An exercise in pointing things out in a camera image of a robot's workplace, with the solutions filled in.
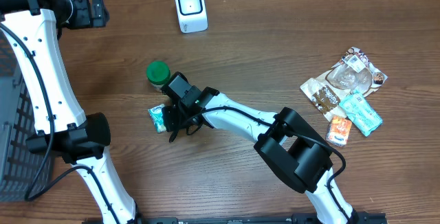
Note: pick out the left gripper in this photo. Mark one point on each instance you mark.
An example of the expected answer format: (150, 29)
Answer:
(87, 18)

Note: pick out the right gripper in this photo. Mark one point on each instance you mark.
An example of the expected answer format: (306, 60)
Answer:
(177, 124)

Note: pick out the small teal tissue pack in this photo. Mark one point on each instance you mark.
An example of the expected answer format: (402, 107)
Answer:
(157, 118)

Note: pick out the green lid clear jar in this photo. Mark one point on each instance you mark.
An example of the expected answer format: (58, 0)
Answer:
(158, 74)

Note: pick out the small orange snack packet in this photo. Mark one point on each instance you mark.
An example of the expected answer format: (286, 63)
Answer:
(338, 132)

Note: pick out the beige plastic pouch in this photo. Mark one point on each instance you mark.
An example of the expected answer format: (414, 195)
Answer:
(353, 72)

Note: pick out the teal snack packet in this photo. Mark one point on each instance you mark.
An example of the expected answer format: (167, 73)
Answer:
(359, 111)

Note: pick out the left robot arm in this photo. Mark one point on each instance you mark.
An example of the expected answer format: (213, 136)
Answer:
(33, 29)

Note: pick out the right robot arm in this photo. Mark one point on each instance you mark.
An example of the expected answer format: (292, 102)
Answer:
(291, 148)

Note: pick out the white barcode scanner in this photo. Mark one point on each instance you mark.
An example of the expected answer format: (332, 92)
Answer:
(192, 16)

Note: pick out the grey plastic mesh basket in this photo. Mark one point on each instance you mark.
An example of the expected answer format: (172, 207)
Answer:
(18, 165)

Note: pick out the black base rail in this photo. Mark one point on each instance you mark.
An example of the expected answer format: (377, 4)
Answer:
(303, 218)

